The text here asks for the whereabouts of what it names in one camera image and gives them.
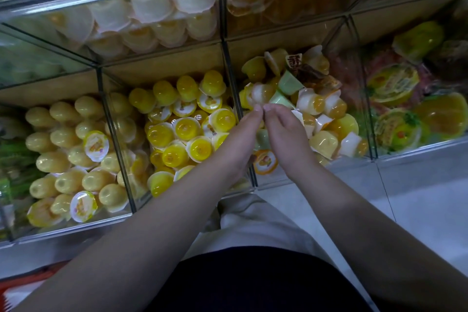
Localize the person's right forearm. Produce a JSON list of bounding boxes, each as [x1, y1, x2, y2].
[[289, 162, 468, 312]]

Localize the pile of pale yellow jelly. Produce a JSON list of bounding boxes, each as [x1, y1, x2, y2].
[[24, 92, 140, 229]]

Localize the person's left hand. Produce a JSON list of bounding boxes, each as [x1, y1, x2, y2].
[[212, 103, 264, 177]]

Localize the pile of orange-lid jelly cups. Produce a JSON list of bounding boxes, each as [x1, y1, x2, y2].
[[40, 0, 220, 57]]

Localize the person's right hand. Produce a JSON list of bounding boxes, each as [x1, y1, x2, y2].
[[262, 103, 319, 181]]

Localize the black shirt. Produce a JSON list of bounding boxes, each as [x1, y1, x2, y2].
[[146, 246, 374, 312]]

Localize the pile of yellow jelly cups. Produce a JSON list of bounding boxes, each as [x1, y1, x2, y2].
[[128, 69, 238, 198]]

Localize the pile of pastel jelly cups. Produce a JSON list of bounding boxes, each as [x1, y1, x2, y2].
[[240, 45, 370, 176]]

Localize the green juice pouches pile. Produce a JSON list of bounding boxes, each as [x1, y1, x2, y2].
[[0, 114, 38, 236]]

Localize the person's left forearm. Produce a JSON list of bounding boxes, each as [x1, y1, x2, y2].
[[15, 162, 250, 312]]

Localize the light grey shorts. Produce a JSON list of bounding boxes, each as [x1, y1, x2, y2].
[[183, 195, 333, 261]]

